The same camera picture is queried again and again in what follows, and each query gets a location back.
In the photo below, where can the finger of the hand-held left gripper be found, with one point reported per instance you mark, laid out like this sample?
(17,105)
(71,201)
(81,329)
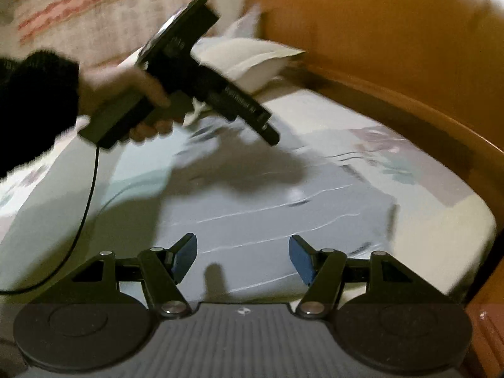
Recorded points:
(269,134)

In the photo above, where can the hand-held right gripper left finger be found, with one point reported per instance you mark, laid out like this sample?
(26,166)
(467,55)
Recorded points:
(185,256)

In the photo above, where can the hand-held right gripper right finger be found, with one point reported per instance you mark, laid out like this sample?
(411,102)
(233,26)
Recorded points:
(301,259)

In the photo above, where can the grey striped pants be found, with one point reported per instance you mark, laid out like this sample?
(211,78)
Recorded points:
(275,212)

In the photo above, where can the person's left hand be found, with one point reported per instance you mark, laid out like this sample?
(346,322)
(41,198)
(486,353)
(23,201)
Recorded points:
(114,86)

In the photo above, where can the checked pillow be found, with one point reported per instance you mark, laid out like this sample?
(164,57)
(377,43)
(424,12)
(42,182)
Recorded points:
(252,59)

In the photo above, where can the patterned curtain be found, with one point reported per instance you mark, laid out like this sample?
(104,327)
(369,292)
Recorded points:
(98,8)

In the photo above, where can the patchwork bed sheet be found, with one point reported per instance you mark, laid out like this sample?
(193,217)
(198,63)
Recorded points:
(433,189)

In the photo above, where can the wooden bed headboard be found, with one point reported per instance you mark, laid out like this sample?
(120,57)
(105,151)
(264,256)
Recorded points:
(393,47)

